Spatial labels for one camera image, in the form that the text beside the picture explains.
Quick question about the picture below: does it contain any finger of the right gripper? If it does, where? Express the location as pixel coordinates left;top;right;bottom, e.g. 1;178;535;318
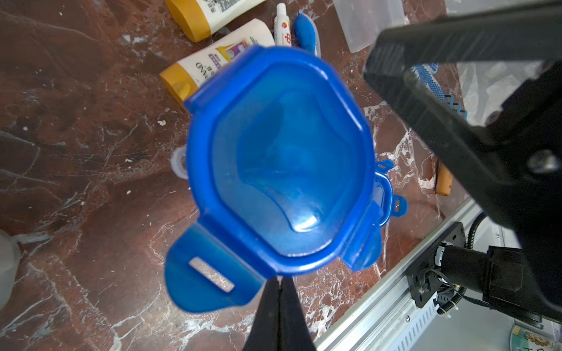
363;0;562;233

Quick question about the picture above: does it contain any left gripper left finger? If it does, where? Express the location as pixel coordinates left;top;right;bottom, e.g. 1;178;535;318
243;277;280;351

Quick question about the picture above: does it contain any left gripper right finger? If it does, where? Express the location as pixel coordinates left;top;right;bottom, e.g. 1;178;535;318
279;278;316;351

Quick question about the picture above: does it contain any blue-lidded clear kit cup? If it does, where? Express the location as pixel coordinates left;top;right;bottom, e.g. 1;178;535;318
165;45;408;313
333;0;405;53
0;230;21;310

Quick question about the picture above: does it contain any white yellow-capped lotion bottle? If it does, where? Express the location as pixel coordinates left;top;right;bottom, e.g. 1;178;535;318
165;0;264;42

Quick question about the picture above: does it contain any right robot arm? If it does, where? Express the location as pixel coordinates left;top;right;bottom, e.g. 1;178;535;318
364;1;561;323

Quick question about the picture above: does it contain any small white toothpaste tube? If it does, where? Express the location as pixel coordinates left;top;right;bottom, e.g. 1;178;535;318
274;3;292;47

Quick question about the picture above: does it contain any aluminium front rail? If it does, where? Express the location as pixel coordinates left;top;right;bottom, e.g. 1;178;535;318
315;198;482;350

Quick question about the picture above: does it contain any wooden handled brush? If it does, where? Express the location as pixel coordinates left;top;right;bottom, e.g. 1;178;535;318
406;63;468;196

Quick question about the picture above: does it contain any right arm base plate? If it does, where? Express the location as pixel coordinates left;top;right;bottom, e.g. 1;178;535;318
406;222;465;308

